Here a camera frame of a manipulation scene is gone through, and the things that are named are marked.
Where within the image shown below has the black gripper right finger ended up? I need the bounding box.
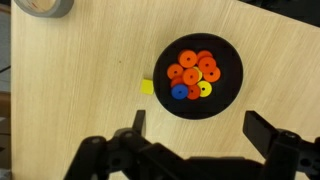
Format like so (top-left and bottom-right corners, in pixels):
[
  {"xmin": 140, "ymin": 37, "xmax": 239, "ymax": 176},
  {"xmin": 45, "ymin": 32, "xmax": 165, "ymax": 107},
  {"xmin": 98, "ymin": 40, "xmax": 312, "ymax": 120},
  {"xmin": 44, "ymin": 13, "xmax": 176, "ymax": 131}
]
[{"xmin": 242, "ymin": 110, "xmax": 320, "ymax": 180}]

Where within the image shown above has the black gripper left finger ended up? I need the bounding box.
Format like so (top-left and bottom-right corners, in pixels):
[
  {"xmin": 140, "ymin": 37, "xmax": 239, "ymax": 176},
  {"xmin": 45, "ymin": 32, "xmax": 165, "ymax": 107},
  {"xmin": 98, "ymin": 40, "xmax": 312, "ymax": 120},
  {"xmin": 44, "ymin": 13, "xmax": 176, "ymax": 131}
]
[{"xmin": 63, "ymin": 109, "xmax": 188, "ymax": 180}]

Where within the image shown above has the yellow block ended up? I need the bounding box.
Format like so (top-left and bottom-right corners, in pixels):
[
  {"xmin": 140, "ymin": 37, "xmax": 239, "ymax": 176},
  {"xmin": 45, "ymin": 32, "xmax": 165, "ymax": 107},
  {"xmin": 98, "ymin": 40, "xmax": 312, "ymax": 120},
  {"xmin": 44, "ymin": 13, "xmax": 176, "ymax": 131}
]
[{"xmin": 140, "ymin": 78, "xmax": 155, "ymax": 96}]

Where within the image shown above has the blue ring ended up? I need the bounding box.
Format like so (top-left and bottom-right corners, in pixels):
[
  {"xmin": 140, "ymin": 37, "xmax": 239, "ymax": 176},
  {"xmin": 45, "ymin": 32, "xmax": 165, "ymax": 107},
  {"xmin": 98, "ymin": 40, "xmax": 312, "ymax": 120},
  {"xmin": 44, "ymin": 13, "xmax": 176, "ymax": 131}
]
[{"xmin": 170, "ymin": 83, "xmax": 190, "ymax": 101}]

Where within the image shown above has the orange ring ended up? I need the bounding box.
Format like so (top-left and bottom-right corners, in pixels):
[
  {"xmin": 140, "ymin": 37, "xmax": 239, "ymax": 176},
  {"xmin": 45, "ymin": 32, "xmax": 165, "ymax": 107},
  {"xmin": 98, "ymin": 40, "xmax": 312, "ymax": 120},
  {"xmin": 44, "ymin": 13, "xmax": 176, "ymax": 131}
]
[
  {"xmin": 181, "ymin": 67, "xmax": 200, "ymax": 87},
  {"xmin": 202, "ymin": 66, "xmax": 222, "ymax": 84},
  {"xmin": 177, "ymin": 49, "xmax": 199, "ymax": 69},
  {"xmin": 186, "ymin": 83, "xmax": 202, "ymax": 101},
  {"xmin": 196, "ymin": 49, "xmax": 214, "ymax": 61},
  {"xmin": 197, "ymin": 55, "xmax": 218, "ymax": 75},
  {"xmin": 170, "ymin": 76, "xmax": 185, "ymax": 88},
  {"xmin": 166, "ymin": 63, "xmax": 185, "ymax": 80}
]

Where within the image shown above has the black bowl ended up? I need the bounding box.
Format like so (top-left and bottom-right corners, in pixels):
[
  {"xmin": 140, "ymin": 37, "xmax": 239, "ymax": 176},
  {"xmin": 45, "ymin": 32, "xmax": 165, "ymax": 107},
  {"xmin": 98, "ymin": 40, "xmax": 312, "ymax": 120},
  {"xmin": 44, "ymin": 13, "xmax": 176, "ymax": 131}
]
[{"xmin": 152, "ymin": 32, "xmax": 244, "ymax": 121}]

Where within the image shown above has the yellow ring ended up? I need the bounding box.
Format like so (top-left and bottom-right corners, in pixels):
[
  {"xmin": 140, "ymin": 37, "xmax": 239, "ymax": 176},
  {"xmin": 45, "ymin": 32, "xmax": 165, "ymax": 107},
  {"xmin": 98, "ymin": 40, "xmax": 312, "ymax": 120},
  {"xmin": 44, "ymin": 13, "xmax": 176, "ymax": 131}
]
[
  {"xmin": 192, "ymin": 65, "xmax": 204, "ymax": 83},
  {"xmin": 196, "ymin": 80, "xmax": 213, "ymax": 98}
]

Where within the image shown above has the grey duct tape roll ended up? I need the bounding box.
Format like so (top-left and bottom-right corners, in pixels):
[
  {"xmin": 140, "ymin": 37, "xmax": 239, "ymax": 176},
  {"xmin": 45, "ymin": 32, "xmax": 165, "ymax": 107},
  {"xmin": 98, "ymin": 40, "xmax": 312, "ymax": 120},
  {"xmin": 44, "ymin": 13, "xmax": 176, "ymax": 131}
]
[{"xmin": 13, "ymin": 0, "xmax": 75, "ymax": 19}]

